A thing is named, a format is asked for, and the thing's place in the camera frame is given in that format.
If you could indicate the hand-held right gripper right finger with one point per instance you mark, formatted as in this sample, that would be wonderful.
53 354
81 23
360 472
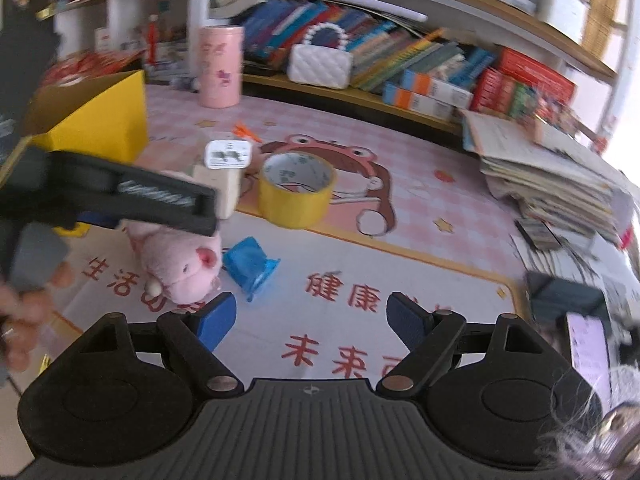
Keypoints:
407 322

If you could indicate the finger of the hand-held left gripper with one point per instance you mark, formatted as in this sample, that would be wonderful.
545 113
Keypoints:
165 197

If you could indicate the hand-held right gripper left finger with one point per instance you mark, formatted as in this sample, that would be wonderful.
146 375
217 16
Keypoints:
217 317

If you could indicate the white cube block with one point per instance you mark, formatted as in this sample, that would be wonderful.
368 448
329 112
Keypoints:
227 192

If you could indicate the pink pig plush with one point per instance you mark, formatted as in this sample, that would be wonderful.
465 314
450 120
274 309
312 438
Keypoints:
175 260

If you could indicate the yellow cardboard box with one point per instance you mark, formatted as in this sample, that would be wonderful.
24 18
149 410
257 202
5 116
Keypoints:
100 120

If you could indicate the yellow tape roll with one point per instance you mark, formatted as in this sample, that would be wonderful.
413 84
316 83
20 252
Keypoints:
295 205

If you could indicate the person's left hand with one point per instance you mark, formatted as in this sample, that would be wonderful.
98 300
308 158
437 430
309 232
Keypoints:
22 315

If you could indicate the blue crumpled packet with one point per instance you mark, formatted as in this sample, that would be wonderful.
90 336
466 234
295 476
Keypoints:
247 265

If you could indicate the small white printed case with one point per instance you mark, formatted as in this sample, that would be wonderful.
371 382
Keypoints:
227 153

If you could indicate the orange clip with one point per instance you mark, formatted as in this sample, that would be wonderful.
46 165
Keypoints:
247 132

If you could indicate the red paper goods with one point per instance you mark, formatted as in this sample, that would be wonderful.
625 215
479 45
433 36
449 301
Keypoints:
85 67

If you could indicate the pink cylindrical canister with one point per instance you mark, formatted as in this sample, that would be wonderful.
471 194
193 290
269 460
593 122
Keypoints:
220 65

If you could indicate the dark notebook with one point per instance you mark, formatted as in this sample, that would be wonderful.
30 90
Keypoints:
537 235

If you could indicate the red figurine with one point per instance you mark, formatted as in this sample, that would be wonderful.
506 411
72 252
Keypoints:
152 40

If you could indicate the black wallet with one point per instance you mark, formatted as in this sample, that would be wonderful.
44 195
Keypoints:
565 300

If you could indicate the smartphone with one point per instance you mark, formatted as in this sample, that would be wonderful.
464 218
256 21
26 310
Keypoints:
590 350

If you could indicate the white quilted handbag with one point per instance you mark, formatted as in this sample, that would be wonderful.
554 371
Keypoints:
320 65

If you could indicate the stack of papers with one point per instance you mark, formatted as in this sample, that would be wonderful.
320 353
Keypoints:
545 170

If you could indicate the orange and white box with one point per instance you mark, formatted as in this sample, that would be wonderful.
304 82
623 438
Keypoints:
420 102
435 85

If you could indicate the red boxed book set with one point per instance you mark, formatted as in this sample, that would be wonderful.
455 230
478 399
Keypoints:
530 80

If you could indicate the row of colourful books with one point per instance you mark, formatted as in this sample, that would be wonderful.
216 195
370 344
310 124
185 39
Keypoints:
390 45

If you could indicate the white and wooden bookshelf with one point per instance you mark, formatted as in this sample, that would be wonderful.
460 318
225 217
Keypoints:
500 20

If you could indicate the white organizer box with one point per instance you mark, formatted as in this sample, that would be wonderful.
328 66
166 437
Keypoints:
562 12

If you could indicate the yellow spine books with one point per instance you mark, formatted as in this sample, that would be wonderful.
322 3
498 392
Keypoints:
605 10

